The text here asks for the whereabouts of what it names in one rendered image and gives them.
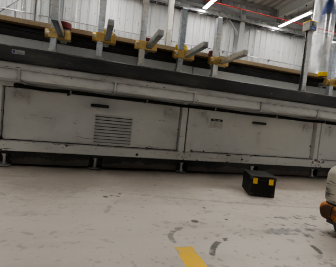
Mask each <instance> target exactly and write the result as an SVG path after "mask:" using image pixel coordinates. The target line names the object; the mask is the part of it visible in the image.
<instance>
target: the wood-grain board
mask: <svg viewBox="0 0 336 267"><path fill-rule="evenodd" d="M0 22H5V23H11V24H17V25H22V26H28V27H32V28H38V29H45V28H50V26H51V24H49V23H43V22H38V21H33V20H27V19H22V18H18V17H12V16H7V15H1V14H0ZM71 33H72V35H78V36H82V37H88V38H92V34H93V32H92V31H86V30H81V29H75V28H72V30H71ZM116 43H122V44H126V45H132V46H134V44H135V40H134V39H128V38H123V37H118V36H117V38H116ZM157 50H161V51H167V52H173V50H175V47H171V46H166V45H162V44H157ZM194 56H195V57H199V58H205V59H208V58H209V57H208V53H205V52H199V53H197V54H195V55H194ZM229 63H232V64H238V65H243V66H249V67H255V68H261V69H266V70H272V71H276V72H282V73H287V74H293V75H299V76H300V70H295V69H290V68H284V67H278V66H273V65H267V64H262V63H256V62H252V61H247V60H241V59H237V60H234V61H231V62H229ZM307 77H311V78H317V79H321V78H320V77H318V76H317V74H316V73H310V72H308V73H307ZM334 79H335V80H336V77H334Z"/></svg>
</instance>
